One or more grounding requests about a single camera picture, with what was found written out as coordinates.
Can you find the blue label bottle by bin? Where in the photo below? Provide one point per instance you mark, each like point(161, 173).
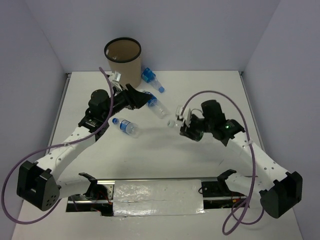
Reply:
point(150, 78)

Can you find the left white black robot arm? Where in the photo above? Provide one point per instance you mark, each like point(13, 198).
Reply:
point(39, 182)

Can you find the green label clear bottle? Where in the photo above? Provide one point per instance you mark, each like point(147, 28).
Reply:
point(174, 124)

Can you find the brown cardboard cylinder bin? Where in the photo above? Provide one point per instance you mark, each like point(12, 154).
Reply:
point(129, 64)

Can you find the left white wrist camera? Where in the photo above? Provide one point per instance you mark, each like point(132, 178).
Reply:
point(115, 78)

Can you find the silver foil tape sheet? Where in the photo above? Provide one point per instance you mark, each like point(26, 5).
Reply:
point(157, 198)

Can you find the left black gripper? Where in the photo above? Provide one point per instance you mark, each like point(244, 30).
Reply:
point(134, 99)

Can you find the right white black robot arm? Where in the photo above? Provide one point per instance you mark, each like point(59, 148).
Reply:
point(276, 189)

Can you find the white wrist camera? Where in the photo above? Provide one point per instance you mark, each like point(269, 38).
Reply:
point(115, 78)
point(183, 117)

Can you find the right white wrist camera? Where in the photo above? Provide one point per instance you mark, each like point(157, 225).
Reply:
point(183, 117)

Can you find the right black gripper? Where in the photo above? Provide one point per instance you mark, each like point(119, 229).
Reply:
point(188, 131)

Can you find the blue label bottle front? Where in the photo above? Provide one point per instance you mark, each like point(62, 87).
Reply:
point(126, 126)

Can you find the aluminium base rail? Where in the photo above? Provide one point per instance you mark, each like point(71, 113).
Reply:
point(203, 179)

